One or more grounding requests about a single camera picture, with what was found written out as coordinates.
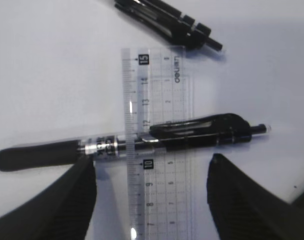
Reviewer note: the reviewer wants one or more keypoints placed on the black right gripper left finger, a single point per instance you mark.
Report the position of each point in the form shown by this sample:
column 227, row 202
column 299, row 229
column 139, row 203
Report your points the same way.
column 62, row 211

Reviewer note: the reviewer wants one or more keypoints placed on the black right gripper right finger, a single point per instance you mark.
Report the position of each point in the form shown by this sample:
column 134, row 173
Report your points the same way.
column 242, row 209

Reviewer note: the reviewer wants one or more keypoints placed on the clear plastic ruler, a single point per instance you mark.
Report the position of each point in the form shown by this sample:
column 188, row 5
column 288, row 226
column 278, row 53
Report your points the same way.
column 156, row 87

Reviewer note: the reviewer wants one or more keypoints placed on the black pen across ruler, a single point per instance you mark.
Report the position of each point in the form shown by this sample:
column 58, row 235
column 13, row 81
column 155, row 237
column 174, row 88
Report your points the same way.
column 203, row 132

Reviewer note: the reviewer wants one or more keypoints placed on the black pen lower left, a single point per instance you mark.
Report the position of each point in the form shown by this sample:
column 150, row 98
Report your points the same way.
column 177, row 28

